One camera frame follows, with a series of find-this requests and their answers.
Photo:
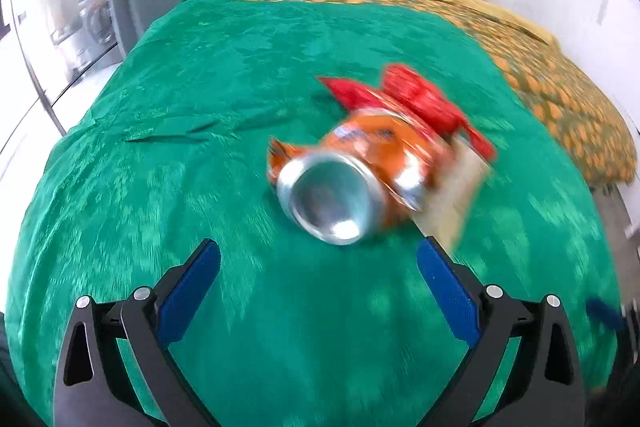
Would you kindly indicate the glass sliding door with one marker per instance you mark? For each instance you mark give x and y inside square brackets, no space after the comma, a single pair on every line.
[50,32]

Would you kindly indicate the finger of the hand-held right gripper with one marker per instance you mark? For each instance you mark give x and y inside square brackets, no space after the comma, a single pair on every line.
[605,313]

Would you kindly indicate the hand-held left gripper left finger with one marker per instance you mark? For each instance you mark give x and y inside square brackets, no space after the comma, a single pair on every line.
[190,292]

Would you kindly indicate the brown cardboard piece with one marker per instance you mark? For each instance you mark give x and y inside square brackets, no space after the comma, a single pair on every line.
[450,202]

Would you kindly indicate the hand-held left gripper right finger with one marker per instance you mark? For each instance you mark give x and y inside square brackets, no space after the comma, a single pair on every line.
[447,292]

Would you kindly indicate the yellow patterned bedspread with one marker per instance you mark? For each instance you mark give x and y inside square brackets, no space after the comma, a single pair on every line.
[560,97]

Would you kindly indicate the orange drink can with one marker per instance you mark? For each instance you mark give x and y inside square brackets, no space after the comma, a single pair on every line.
[350,157]

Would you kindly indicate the washing machine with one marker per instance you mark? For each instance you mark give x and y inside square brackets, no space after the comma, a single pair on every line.
[97,22]

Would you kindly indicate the red wrapper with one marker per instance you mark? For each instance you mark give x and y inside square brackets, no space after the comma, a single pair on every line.
[420,97]

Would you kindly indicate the green blanket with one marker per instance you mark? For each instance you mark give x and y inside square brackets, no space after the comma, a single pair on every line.
[200,187]

